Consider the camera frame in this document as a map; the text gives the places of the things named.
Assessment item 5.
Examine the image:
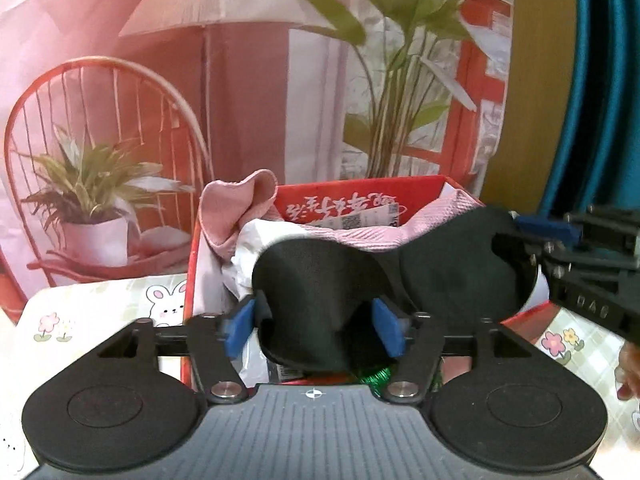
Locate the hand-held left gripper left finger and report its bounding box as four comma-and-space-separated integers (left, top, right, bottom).
95, 297, 257, 406

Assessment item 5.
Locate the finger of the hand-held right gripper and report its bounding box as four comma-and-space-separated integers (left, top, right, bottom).
514, 205, 640, 245
491, 232, 557, 286

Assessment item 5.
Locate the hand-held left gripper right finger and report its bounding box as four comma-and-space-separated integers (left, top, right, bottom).
371, 297, 538, 406

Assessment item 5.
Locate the black eye mask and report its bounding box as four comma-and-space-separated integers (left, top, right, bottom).
251, 207, 542, 377

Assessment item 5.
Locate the pink knitted cloth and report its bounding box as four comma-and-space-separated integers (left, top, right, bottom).
199, 170, 487, 263

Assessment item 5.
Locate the red cardboard box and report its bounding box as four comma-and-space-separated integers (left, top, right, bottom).
182, 175, 556, 396

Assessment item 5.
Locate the person's right hand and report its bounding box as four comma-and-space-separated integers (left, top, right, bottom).
617, 342, 640, 403

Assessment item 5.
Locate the green shiny packet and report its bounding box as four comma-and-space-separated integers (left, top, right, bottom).
356, 366, 397, 395

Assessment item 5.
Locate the white crumpled cloth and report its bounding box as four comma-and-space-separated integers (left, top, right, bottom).
220, 217, 313, 306

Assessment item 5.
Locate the checked bunny tablecloth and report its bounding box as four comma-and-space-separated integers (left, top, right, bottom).
0, 272, 640, 480

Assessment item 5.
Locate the teal curtain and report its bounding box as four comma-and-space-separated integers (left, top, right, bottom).
537, 0, 640, 221

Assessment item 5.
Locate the printed wall cloth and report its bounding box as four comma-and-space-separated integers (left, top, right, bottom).
0, 0, 517, 322

